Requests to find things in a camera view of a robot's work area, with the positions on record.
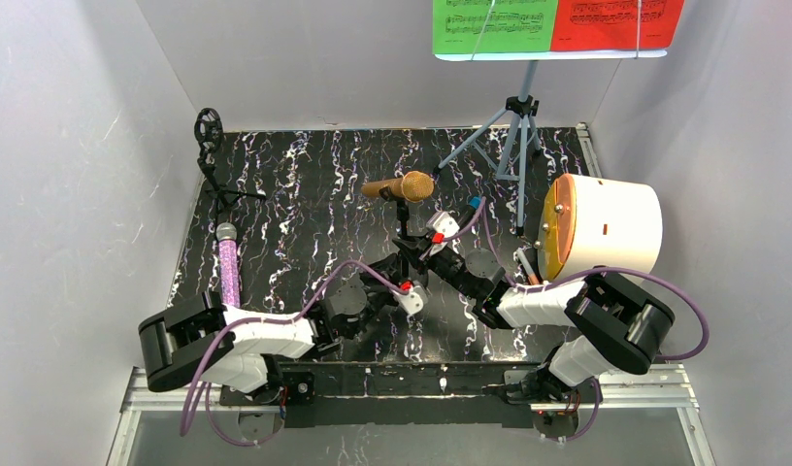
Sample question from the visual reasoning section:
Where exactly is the black round-base mic stand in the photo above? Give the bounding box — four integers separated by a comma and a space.
387, 198, 429, 287

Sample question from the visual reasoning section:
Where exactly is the gold microphone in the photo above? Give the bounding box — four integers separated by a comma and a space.
361, 171, 435, 203

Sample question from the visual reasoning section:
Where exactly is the purple glitter microphone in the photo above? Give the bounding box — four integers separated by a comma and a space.
215, 222, 241, 308

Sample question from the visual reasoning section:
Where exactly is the black tripod mic stand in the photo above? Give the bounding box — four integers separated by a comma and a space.
193, 108, 267, 217

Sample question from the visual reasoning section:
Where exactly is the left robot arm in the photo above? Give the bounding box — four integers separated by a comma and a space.
138, 253, 428, 394

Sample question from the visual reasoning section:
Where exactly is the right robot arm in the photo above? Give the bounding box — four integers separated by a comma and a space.
394, 238, 676, 404

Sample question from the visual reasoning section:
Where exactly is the black marker blue cap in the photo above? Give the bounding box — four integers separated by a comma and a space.
456, 197, 481, 228

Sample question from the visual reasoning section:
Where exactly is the white marker orange cap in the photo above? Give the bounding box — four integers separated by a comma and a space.
513, 248, 541, 285

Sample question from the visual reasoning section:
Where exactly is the white drum orange head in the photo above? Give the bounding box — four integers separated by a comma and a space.
536, 174, 663, 282

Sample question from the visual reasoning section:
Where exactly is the grey tripod music stand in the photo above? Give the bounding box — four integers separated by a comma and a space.
432, 60, 543, 237

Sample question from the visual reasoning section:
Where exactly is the green sheet music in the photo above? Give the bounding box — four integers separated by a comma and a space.
432, 0, 558, 55

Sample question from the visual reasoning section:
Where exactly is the red sheet music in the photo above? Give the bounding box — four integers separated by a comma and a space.
550, 0, 684, 52

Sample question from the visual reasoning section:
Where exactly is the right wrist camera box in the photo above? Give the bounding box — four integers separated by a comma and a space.
426, 211, 460, 245

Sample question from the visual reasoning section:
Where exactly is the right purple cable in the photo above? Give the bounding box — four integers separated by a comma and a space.
432, 195, 711, 445

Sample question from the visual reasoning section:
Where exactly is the purple cable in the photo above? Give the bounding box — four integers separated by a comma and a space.
432, 195, 711, 445
179, 258, 413, 449

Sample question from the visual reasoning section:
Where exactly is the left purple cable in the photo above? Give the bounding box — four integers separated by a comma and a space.
179, 258, 413, 449

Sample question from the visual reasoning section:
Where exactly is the aluminium base frame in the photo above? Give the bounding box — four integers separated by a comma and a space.
108, 362, 714, 465

